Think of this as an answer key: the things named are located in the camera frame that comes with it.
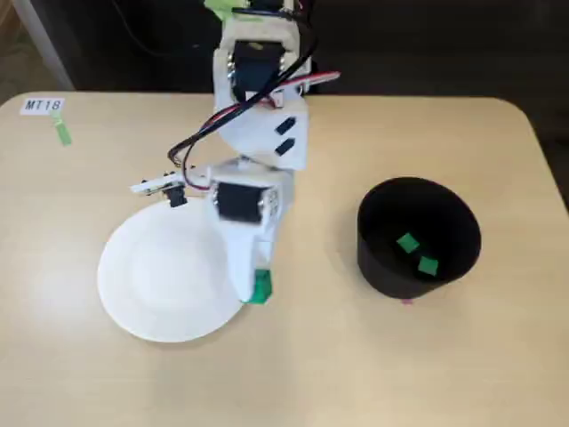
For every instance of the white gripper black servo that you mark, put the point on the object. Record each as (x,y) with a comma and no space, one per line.
(236,201)

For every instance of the green cube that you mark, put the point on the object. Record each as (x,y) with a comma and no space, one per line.
(427,266)
(262,289)
(407,243)

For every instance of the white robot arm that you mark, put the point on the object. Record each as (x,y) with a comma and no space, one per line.
(266,138)

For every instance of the light green tape on arm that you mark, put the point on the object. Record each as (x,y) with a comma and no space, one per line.
(224,6)

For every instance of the white round dish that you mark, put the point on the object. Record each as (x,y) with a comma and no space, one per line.
(169,284)

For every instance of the black pot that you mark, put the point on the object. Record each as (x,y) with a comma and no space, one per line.
(382,271)

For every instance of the pink marker under pot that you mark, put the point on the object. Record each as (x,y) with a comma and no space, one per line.
(409,302)

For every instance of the white furniture leg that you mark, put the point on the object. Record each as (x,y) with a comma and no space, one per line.
(44,44)

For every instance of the small white wrist camera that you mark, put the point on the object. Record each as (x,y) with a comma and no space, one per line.
(155,184)

